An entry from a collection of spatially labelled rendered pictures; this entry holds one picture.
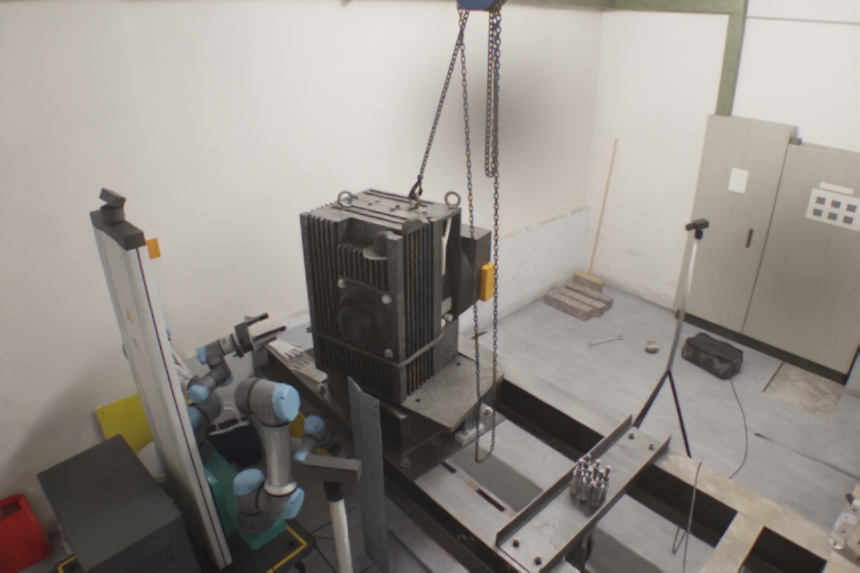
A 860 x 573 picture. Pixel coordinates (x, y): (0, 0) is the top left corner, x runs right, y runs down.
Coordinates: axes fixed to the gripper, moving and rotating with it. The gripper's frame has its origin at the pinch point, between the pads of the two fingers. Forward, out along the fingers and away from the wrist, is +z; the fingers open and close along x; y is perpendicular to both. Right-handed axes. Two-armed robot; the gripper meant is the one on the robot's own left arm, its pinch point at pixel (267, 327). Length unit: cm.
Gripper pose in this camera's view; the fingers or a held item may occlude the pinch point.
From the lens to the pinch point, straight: 234.3
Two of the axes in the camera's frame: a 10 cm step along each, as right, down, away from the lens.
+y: -0.9, -7.0, -7.1
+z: 8.8, -3.8, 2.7
